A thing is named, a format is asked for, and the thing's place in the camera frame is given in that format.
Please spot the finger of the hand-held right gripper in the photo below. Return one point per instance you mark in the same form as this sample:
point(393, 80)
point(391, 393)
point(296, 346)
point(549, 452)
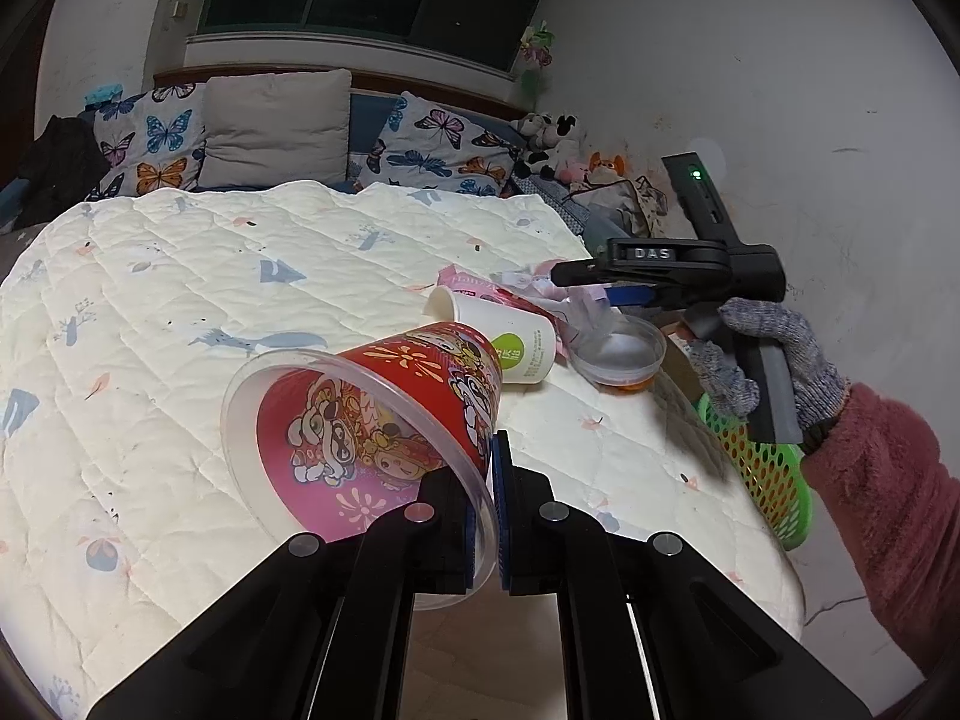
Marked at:
point(630, 294)
point(592, 274)

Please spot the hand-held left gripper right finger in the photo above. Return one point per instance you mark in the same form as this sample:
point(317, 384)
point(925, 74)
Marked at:
point(504, 525)

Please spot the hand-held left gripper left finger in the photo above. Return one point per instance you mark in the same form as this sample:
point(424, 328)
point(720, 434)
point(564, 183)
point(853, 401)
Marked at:
point(442, 540)

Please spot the pink white plastic bag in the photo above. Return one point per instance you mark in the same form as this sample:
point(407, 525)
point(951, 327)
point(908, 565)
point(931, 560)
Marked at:
point(581, 311)

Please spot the clear round plastic container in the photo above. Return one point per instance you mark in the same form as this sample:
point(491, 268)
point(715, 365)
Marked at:
point(622, 352)

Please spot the red printed plastic bucket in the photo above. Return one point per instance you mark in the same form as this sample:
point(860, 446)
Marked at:
point(360, 420)

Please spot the green perforated plastic basket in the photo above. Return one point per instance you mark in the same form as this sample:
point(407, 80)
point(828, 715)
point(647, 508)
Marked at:
point(765, 480)

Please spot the person's right forearm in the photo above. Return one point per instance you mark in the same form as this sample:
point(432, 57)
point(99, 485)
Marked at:
point(892, 510)

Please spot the person's right hand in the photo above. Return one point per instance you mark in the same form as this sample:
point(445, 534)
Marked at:
point(814, 375)

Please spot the patterned fabric bag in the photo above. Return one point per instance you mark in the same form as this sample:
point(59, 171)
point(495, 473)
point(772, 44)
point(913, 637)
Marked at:
point(637, 202)

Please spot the pink packet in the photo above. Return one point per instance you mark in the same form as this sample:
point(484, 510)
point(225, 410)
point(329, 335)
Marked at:
point(487, 286)

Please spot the pink plush toy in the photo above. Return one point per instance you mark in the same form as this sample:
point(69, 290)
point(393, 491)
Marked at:
point(576, 169)

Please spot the orange fox plush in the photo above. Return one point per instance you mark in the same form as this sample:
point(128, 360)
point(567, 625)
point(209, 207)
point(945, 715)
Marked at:
point(607, 163)

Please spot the white paper cup green label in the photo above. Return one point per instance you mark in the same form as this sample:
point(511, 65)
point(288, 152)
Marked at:
point(487, 330)

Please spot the black white cow plush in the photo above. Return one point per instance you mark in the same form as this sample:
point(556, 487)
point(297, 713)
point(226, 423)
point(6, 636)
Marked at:
point(547, 139)

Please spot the large butterfly print pillow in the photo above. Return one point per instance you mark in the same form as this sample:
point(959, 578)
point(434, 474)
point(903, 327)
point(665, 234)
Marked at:
point(442, 142)

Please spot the hanging flower decoration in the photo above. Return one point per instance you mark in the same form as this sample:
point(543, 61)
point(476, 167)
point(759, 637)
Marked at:
point(538, 52)

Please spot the grey pillow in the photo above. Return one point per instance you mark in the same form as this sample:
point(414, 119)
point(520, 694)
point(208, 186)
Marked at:
point(274, 127)

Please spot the white quilted pad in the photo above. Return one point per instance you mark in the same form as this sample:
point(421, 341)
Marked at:
point(187, 277)

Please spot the small butterfly print pillow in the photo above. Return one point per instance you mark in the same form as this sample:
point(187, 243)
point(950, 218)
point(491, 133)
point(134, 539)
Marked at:
point(154, 139)

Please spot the teal plastic item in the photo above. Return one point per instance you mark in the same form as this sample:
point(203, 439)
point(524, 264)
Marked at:
point(103, 94)

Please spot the dark clothes pile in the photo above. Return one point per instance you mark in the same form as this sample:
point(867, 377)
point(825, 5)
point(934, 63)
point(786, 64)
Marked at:
point(60, 165)

